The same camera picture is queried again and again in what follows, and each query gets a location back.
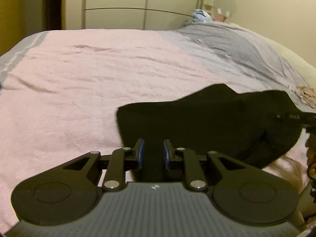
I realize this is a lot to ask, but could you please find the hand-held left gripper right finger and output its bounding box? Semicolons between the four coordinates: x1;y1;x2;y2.
163;139;253;192

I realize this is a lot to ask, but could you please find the cream long pillow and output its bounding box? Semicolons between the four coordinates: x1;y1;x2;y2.
229;22;316;79

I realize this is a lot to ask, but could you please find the black garment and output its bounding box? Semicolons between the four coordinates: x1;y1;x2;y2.
117;83;302;182

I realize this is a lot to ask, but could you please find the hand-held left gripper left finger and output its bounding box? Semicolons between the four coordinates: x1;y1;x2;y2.
62;138;146;192

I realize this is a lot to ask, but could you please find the striped grey pink blanket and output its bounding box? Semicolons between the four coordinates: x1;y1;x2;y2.
0;21;316;228

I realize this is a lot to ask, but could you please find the pink tissue box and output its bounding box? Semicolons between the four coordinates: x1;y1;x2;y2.
213;13;229;23

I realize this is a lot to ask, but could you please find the person's right hand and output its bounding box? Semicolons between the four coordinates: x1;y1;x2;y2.
306;138;316;179

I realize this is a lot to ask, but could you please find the beige garment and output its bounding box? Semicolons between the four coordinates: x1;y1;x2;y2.
288;84;316;109

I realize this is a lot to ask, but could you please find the cream wardrobe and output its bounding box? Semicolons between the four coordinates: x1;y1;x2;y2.
62;0;206;31

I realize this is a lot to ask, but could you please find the blue white cloth pile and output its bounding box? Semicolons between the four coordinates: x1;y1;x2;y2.
184;9;213;25

